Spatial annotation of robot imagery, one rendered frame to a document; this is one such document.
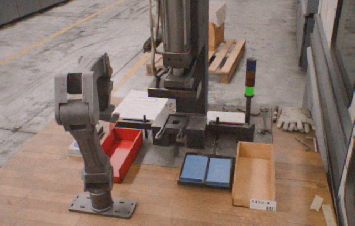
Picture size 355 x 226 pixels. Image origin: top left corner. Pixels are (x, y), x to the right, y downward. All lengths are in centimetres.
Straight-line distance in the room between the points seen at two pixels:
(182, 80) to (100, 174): 42
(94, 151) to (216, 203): 41
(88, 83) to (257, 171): 67
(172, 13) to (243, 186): 60
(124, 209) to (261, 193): 42
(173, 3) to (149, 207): 63
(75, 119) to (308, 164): 82
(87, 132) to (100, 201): 27
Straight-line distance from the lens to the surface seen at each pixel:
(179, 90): 124
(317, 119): 205
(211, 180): 117
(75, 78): 89
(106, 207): 111
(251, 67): 137
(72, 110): 86
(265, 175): 124
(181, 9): 117
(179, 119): 137
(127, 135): 140
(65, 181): 128
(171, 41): 119
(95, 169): 103
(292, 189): 121
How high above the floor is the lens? 167
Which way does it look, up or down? 28 degrees down
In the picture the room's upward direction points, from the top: 2 degrees counter-clockwise
